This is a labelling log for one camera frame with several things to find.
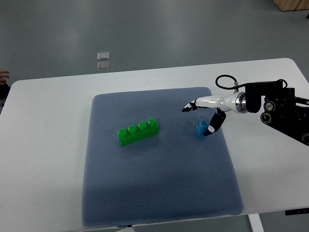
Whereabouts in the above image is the person's hand at edge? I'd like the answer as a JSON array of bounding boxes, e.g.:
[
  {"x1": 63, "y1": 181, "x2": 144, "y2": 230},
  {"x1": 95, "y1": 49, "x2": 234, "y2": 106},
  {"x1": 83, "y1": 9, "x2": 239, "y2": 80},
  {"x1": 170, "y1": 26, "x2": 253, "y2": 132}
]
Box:
[{"x1": 0, "y1": 70, "x2": 10, "y2": 86}]

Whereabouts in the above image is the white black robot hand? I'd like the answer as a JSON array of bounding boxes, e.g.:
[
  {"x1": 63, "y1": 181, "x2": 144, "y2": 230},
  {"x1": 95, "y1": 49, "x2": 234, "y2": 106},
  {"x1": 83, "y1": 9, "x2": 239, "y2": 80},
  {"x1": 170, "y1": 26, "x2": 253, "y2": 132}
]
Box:
[{"x1": 182, "y1": 93, "x2": 239, "y2": 137}]

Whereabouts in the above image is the blue toy block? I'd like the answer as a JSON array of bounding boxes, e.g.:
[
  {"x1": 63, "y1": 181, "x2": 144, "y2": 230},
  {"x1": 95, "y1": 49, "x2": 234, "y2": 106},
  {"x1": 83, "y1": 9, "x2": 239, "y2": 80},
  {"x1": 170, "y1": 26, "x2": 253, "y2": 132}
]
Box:
[{"x1": 196, "y1": 121, "x2": 209, "y2": 139}]

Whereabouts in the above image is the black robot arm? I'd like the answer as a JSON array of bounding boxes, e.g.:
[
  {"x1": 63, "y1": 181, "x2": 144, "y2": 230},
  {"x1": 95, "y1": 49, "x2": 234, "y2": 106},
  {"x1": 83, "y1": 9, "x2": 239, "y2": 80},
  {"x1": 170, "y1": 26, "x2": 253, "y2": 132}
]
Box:
[{"x1": 239, "y1": 79, "x2": 309, "y2": 145}]

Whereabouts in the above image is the green four-stud toy block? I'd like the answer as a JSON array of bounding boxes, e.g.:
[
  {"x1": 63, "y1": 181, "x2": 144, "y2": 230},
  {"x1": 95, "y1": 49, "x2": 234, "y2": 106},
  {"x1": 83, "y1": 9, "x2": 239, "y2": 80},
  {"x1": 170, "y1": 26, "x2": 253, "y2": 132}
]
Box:
[{"x1": 117, "y1": 118, "x2": 159, "y2": 146}]

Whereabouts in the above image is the blue-grey textured mat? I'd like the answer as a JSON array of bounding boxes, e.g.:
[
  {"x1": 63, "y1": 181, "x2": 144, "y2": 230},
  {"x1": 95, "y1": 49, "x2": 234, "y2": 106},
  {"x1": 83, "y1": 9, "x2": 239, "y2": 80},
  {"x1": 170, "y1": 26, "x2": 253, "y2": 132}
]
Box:
[{"x1": 82, "y1": 87, "x2": 244, "y2": 227}]

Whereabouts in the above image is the upper metal floor plate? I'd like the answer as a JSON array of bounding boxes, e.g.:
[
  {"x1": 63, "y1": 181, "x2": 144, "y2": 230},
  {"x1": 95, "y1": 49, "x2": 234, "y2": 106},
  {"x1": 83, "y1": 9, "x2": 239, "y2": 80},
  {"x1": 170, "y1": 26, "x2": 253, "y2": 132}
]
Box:
[{"x1": 97, "y1": 52, "x2": 110, "y2": 60}]

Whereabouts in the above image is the wooden furniture corner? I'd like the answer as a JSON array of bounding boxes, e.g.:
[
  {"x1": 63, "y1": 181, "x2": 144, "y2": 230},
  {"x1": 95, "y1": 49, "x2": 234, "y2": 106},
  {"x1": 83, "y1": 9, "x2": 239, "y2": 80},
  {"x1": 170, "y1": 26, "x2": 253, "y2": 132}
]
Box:
[{"x1": 273, "y1": 0, "x2": 309, "y2": 12}]

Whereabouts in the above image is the white table leg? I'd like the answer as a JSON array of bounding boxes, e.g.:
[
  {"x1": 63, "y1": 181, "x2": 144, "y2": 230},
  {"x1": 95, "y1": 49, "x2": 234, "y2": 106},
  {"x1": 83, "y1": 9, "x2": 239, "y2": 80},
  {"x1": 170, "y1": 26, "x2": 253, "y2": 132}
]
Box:
[{"x1": 248, "y1": 214, "x2": 264, "y2": 232}]

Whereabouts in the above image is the black table control panel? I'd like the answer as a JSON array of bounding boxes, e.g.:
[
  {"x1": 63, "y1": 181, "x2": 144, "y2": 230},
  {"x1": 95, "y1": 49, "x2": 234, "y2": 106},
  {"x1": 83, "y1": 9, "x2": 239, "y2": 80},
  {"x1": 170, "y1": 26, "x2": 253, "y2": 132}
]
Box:
[{"x1": 285, "y1": 208, "x2": 309, "y2": 216}]

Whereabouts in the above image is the black cable loop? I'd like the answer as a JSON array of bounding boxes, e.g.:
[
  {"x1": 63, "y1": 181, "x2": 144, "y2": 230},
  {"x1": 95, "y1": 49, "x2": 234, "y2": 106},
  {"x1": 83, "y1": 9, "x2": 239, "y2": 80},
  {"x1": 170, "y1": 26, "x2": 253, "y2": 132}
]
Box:
[{"x1": 215, "y1": 74, "x2": 247, "y2": 94}]

